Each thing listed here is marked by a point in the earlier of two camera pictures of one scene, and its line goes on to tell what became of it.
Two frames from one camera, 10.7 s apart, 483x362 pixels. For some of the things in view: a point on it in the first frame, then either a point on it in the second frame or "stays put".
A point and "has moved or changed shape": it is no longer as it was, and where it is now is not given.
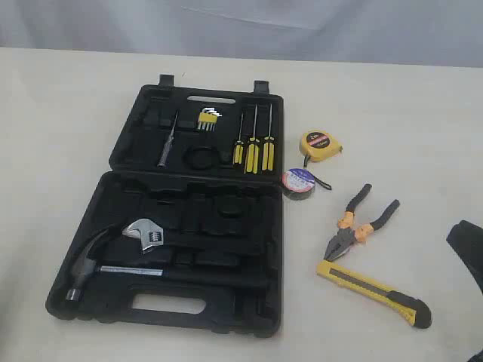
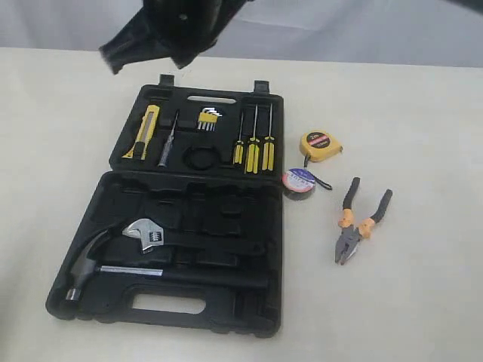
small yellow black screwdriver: [238, 147] stays put
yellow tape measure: [318, 145] stays put
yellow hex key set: [207, 119] stays put
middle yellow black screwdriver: [252, 154] stays put
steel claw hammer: [84, 268] stays put
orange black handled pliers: [346, 237] has moved or changed shape
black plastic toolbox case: [187, 234] stays put
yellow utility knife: [413, 309] -> [145, 134]
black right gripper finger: [466, 240] -> [137, 41]
